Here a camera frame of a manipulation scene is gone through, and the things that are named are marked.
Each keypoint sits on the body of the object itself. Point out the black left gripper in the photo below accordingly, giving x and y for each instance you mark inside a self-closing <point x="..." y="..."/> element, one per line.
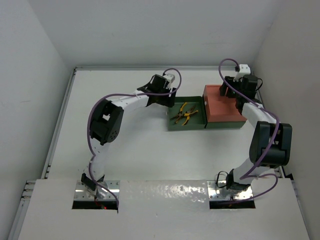
<point x="168" y="101"/>

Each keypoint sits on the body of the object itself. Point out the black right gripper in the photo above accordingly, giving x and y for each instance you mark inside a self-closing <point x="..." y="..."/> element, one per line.
<point x="223" y="91"/>

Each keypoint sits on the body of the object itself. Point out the salmon drawer box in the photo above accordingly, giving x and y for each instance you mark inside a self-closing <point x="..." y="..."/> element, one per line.
<point x="220" y="109"/>

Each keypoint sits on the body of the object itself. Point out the yellow handled cutting pliers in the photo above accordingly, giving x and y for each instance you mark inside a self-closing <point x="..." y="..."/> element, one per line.
<point x="179" y="115"/>

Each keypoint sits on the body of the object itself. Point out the green pull-out drawer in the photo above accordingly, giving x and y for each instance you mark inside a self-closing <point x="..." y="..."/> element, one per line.
<point x="196" y="122"/>

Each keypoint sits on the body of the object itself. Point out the yellow handled long-nose pliers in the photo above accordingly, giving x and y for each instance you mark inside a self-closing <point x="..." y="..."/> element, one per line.
<point x="188" y="114"/>

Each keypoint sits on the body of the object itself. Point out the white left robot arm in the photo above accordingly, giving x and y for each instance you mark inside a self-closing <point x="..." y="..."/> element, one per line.
<point x="105" y="119"/>

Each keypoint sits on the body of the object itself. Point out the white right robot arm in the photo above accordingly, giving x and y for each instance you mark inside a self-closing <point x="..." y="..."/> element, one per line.
<point x="270" y="146"/>

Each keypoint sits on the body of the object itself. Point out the green drawer box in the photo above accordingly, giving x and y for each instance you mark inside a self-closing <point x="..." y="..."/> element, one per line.
<point x="225" y="125"/>

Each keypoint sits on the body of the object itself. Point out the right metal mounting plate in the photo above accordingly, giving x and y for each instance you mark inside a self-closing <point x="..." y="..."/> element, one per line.
<point x="218" y="192"/>

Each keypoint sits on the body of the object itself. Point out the metal mounting plate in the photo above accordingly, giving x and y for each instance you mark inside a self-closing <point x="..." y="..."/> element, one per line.
<point x="218" y="192"/>
<point x="83" y="193"/>

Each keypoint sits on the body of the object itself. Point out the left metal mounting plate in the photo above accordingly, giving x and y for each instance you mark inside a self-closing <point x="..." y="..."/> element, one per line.
<point x="83" y="193"/>

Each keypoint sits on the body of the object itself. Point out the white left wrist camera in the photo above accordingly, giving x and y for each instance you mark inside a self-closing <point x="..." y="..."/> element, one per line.
<point x="169" y="79"/>

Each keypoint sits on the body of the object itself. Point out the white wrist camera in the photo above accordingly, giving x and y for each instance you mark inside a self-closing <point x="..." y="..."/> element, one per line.
<point x="241" y="71"/>
<point x="169" y="79"/>

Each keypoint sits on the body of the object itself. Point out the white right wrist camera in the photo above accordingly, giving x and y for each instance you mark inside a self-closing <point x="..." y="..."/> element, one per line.
<point x="241" y="71"/>

